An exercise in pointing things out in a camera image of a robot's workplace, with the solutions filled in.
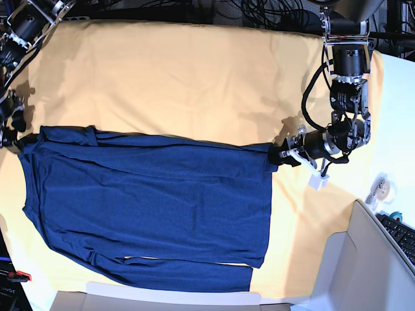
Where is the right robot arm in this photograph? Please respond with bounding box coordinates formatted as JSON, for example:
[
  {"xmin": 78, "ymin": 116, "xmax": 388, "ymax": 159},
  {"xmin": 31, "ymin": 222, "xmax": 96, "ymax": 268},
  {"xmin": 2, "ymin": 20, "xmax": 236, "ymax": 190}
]
[{"xmin": 1, "ymin": 1, "xmax": 76, "ymax": 148}]

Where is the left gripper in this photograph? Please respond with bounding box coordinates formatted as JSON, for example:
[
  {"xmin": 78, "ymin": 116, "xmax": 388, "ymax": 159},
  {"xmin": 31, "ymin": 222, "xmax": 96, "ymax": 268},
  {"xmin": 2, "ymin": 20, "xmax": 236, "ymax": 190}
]
[{"xmin": 268, "ymin": 124, "xmax": 324, "ymax": 168}]

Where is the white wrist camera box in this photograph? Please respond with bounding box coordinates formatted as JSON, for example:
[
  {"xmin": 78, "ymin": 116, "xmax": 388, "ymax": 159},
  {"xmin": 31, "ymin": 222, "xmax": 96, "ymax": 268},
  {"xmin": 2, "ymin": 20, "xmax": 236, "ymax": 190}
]
[{"xmin": 308, "ymin": 174, "xmax": 329, "ymax": 191}]

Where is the black cable bundle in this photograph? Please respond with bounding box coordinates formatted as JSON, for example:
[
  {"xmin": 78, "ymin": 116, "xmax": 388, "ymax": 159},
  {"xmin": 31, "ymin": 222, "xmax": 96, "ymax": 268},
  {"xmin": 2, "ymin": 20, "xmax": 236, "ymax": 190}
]
[{"xmin": 93, "ymin": 0, "xmax": 325, "ymax": 33}]

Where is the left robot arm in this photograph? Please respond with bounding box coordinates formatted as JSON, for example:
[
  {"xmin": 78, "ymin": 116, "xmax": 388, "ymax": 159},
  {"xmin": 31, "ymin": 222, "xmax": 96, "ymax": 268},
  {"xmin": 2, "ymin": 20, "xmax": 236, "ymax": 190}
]
[{"xmin": 268, "ymin": 1, "xmax": 381, "ymax": 168}]

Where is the blue T-shirt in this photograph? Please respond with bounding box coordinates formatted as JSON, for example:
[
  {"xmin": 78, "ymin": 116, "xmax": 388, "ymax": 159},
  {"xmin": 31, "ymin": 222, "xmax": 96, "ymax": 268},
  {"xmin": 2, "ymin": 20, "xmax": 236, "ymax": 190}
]
[{"xmin": 19, "ymin": 126, "xmax": 277, "ymax": 293}]

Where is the cardboard box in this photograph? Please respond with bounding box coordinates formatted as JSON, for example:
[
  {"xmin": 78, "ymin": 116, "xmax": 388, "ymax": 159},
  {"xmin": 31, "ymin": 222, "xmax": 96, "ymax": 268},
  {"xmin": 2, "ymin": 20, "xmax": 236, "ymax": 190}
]
[{"xmin": 51, "ymin": 200, "xmax": 414, "ymax": 310}]

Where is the black keyboard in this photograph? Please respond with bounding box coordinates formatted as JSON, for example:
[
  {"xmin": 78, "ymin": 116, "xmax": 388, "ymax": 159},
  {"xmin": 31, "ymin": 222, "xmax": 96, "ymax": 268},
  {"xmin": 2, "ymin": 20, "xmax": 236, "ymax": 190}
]
[{"xmin": 376, "ymin": 212, "xmax": 415, "ymax": 265}]

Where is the yellow table cloth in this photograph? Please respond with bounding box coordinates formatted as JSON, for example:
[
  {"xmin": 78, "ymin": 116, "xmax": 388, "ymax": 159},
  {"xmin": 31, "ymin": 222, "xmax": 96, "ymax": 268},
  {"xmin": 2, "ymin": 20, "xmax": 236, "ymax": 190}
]
[{"xmin": 12, "ymin": 21, "xmax": 385, "ymax": 299}]

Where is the red black tool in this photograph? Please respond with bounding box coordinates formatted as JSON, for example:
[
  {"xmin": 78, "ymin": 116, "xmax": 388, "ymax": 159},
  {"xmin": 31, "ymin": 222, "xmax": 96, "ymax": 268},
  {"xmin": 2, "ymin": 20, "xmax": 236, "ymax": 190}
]
[{"xmin": 6, "ymin": 271, "xmax": 32, "ymax": 282}]

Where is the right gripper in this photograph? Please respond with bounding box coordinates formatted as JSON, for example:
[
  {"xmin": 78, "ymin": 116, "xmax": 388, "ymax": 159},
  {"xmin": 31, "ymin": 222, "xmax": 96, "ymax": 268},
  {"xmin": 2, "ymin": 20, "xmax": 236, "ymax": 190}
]
[{"xmin": 1, "ymin": 89, "xmax": 26, "ymax": 148}]

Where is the tape roll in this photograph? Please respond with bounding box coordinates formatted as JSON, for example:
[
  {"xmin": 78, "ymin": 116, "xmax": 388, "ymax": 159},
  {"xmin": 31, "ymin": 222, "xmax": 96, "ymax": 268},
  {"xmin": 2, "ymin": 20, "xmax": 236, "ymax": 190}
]
[{"xmin": 365, "ymin": 172, "xmax": 396, "ymax": 211}]

